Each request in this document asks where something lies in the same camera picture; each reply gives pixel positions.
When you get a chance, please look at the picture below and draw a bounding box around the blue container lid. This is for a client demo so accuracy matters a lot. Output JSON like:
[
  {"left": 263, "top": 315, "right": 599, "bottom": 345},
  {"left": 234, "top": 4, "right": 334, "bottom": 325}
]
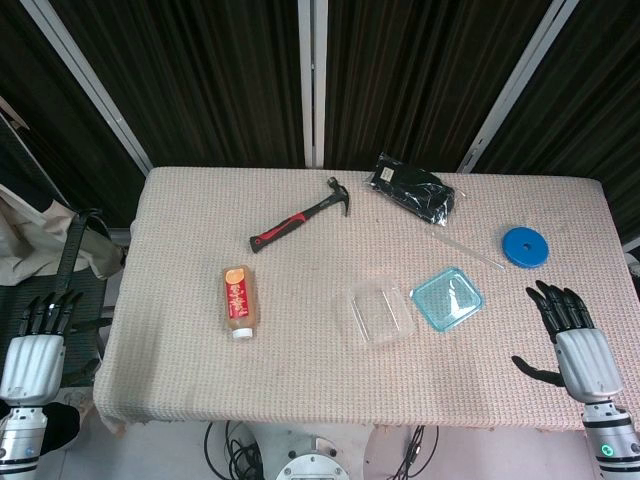
[{"left": 410, "top": 265, "right": 487, "bottom": 334}]

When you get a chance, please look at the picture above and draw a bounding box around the black red claw hammer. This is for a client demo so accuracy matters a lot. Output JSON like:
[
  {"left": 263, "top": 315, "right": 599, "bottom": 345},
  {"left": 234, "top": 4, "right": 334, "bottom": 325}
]
[{"left": 248, "top": 176, "right": 351, "bottom": 255}]

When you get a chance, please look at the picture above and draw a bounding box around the black item in plastic bag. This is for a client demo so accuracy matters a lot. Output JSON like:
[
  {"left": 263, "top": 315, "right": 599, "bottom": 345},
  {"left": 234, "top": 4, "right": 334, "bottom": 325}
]
[{"left": 362, "top": 151, "right": 469, "bottom": 229}]

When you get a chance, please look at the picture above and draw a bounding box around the white metal frame post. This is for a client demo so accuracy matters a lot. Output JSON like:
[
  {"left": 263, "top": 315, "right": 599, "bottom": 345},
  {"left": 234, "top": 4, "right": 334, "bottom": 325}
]
[
  {"left": 19, "top": 0, "right": 152, "bottom": 175},
  {"left": 458, "top": 0, "right": 581, "bottom": 174},
  {"left": 297, "top": 0, "right": 327, "bottom": 169}
]

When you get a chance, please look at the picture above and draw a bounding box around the brown sauce bottle red label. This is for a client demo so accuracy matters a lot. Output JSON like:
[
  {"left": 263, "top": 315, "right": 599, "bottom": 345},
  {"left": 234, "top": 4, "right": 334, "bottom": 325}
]
[{"left": 221, "top": 266, "right": 260, "bottom": 343}]

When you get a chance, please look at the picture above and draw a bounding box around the white grey robot base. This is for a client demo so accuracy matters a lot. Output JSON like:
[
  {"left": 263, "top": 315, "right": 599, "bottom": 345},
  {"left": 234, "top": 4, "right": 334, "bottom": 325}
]
[{"left": 247, "top": 422, "right": 426, "bottom": 480}]

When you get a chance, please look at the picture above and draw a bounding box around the clear plastic container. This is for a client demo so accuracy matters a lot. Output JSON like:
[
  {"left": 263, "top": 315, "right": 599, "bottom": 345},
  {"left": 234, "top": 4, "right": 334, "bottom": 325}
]
[{"left": 346, "top": 276, "right": 417, "bottom": 349}]

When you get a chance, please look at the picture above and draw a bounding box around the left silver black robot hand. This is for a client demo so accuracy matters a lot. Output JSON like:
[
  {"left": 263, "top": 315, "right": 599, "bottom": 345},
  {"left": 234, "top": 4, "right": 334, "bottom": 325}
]
[{"left": 0, "top": 290, "right": 84, "bottom": 405}]

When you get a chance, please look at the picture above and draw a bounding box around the black cable bundle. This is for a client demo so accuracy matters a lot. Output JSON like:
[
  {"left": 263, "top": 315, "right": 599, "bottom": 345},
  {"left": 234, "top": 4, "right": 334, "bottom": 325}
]
[
  {"left": 203, "top": 419, "right": 264, "bottom": 480},
  {"left": 394, "top": 424, "right": 441, "bottom": 480}
]

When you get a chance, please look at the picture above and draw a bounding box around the black mesh chair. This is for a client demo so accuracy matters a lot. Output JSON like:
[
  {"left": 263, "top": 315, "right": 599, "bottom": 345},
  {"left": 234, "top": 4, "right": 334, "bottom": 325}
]
[{"left": 0, "top": 208, "right": 126, "bottom": 389}]

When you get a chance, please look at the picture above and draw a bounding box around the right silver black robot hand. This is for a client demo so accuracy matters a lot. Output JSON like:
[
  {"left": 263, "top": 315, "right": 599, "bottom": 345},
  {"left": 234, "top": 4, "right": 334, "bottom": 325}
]
[{"left": 510, "top": 279, "right": 624, "bottom": 404}]

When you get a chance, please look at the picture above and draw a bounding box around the clear plastic straw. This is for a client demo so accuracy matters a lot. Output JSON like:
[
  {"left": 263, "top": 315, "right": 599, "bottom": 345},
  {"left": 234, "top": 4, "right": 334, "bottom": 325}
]
[{"left": 430, "top": 229, "right": 506, "bottom": 274}]

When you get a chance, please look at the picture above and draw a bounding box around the black pleated curtain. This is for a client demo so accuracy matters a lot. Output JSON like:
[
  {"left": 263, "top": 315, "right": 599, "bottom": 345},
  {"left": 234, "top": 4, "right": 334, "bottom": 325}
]
[{"left": 0, "top": 0, "right": 640, "bottom": 246}]

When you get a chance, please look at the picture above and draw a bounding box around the blue round disc with hole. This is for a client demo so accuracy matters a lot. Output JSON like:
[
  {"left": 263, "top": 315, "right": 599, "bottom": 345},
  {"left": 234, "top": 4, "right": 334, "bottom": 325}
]
[{"left": 501, "top": 225, "right": 550, "bottom": 269}]

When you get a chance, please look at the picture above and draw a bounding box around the beige waffle weave tablecloth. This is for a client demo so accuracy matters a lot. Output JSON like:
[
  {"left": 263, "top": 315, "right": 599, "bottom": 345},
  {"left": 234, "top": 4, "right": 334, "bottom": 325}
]
[{"left": 92, "top": 166, "right": 640, "bottom": 436}]

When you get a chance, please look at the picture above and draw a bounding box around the beige cloth on chair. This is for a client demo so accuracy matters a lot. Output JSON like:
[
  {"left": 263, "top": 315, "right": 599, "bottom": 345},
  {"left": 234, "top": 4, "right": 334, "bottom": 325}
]
[{"left": 0, "top": 183, "right": 126, "bottom": 289}]

